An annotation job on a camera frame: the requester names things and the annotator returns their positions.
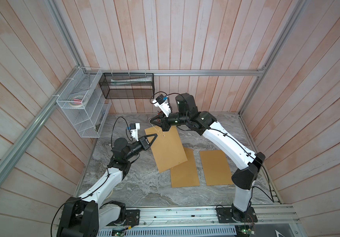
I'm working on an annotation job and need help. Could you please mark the black mesh wall basket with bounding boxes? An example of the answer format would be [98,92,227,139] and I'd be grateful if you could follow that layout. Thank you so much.
[99,73,155,100]

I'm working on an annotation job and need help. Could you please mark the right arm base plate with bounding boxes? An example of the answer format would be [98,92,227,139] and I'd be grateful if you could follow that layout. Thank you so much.
[215,205,258,224]

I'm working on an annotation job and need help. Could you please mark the brown kraft file bag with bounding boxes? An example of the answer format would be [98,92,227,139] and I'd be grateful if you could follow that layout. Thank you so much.
[200,150,233,186]
[170,148,200,188]
[145,126,187,173]

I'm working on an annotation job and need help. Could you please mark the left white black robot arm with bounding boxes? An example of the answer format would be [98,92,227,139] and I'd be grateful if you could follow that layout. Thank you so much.
[56,134,158,237]

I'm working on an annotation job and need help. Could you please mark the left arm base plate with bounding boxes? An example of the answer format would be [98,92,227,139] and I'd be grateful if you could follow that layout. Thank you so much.
[107,209,140,227]

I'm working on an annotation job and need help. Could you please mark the white wire mesh shelf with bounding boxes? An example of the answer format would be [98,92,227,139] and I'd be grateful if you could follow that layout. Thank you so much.
[56,67,111,138]

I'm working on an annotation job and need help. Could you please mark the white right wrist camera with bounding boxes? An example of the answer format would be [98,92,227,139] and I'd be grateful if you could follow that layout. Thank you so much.
[152,94,172,117]

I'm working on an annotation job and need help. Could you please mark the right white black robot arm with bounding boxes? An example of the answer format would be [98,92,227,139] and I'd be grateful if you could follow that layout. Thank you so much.
[150,93,266,214]

